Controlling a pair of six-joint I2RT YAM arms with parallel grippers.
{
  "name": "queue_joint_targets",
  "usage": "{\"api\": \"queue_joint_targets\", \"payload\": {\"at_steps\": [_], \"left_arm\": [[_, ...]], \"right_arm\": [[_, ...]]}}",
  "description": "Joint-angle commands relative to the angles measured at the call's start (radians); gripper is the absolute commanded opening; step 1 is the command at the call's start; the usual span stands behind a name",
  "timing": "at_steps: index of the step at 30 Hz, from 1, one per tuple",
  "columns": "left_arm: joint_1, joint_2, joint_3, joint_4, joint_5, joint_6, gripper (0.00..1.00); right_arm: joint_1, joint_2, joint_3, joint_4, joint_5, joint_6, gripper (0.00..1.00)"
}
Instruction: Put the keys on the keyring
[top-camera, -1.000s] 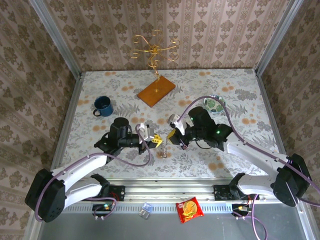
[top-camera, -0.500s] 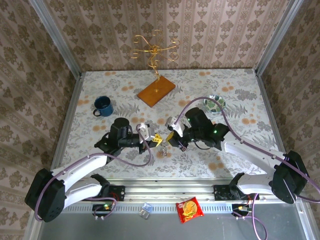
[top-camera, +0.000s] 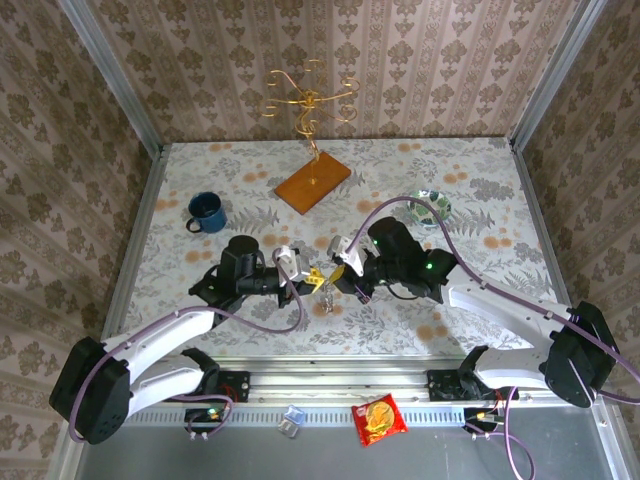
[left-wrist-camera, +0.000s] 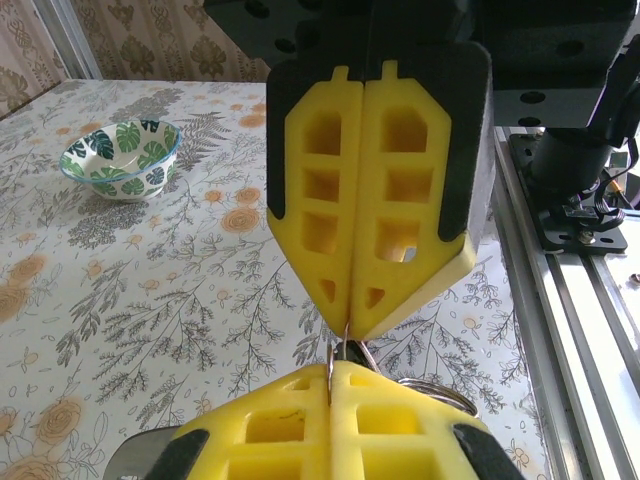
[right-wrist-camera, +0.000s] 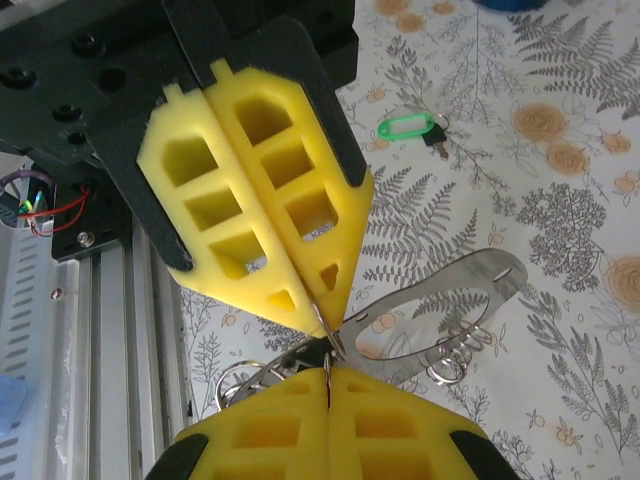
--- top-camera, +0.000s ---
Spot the green leaf pattern bowl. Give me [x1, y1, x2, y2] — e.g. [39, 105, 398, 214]
[405, 188, 454, 229]

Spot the dark blue enamel mug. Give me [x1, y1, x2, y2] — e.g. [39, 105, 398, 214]
[185, 192, 229, 235]

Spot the floral patterned tablecloth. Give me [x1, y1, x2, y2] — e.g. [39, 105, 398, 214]
[107, 138, 571, 359]

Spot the small clear plastic case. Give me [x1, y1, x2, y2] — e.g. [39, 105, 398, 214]
[277, 404, 306, 439]

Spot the red snack packet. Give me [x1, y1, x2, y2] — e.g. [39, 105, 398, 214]
[350, 393, 410, 448]

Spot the small black controller board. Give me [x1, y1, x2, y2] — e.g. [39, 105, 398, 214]
[463, 407, 504, 434]
[184, 407, 232, 435]

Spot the gold wire stand wooden base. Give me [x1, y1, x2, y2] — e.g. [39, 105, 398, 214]
[259, 58, 361, 216]

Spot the aluminium mounting rail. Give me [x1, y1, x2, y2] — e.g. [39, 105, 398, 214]
[72, 355, 569, 404]

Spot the aluminium table edge rail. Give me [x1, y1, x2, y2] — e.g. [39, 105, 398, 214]
[508, 142, 574, 306]
[99, 144, 169, 346]

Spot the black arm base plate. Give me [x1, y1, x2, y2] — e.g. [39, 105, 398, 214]
[162, 370, 251, 404]
[427, 368, 481, 401]

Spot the grey slotted cable duct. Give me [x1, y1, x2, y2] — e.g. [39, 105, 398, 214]
[89, 405, 501, 427]

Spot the aluminium frame post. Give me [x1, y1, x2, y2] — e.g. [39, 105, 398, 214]
[508, 0, 610, 149]
[55, 0, 165, 154]

